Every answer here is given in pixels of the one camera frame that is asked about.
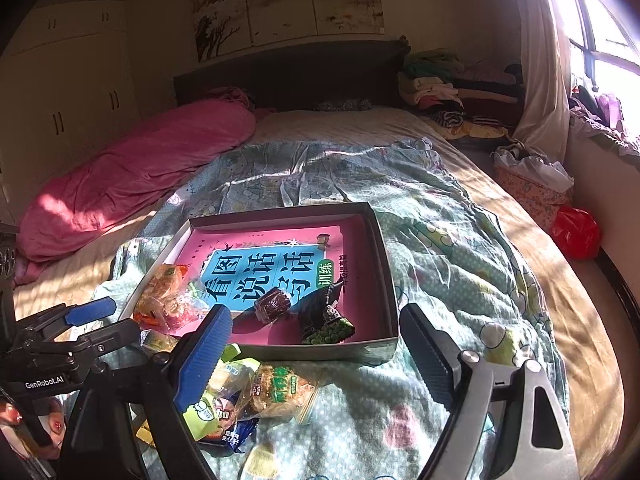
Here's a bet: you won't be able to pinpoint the red plastic bag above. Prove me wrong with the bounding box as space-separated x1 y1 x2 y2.
550 205 601 261

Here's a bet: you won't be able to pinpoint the window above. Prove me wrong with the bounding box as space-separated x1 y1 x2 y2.
540 0 640 91

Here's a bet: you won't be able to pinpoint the yellow snack packet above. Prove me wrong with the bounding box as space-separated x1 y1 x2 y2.
140 330 178 358

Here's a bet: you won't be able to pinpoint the beige curtain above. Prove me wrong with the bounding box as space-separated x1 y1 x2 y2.
510 0 576 161

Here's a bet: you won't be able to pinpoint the shallow cardboard box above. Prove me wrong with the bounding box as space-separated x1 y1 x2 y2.
117 201 401 363

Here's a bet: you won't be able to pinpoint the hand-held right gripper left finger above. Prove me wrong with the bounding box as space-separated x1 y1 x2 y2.
62 305 233 480

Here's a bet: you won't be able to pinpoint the dark headboard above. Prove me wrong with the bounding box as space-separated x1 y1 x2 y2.
172 37 411 116

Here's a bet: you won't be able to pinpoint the pink basket of clothes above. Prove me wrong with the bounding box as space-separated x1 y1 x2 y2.
492 142 576 231

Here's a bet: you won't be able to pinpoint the dark red date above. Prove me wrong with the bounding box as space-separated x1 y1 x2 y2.
252 287 293 323

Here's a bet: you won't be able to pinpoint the pile of folded clothes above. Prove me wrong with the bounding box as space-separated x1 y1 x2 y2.
397 47 526 141

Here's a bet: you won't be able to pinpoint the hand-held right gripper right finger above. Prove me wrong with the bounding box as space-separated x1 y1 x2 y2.
400 303 581 480

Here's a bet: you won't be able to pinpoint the dark green pea packet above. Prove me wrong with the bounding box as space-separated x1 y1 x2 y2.
299 280 357 346

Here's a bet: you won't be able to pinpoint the ink wall painting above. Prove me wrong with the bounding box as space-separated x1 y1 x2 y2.
180 0 386 63

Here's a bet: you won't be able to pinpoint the pink blanket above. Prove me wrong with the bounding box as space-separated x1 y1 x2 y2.
15 87 258 281

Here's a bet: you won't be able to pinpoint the white wardrobe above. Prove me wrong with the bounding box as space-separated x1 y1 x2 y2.
0 0 146 196

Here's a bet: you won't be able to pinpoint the green-yellow snack packet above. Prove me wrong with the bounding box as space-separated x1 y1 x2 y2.
182 342 246 441

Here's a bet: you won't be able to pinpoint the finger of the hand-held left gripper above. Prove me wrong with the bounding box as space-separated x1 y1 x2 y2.
17 297 117 343
60 320 141 361

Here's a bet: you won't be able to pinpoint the clothes on windowsill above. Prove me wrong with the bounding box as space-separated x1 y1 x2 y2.
567 77 640 151

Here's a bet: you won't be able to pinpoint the dark patterned cloth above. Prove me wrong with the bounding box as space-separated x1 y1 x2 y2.
315 99 373 113

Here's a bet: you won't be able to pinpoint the long orange snack packet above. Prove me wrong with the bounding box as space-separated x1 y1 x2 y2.
132 264 188 328

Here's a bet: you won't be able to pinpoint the pink and blue book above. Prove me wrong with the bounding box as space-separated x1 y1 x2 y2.
175 225 361 311

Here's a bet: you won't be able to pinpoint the person's left hand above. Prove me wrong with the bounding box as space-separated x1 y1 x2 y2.
0 400 68 461

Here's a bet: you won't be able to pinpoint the blue snack packet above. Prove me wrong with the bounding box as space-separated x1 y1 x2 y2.
202 412 261 453

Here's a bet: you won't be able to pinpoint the cartoon printed quilt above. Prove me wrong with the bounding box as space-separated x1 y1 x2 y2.
92 137 571 480

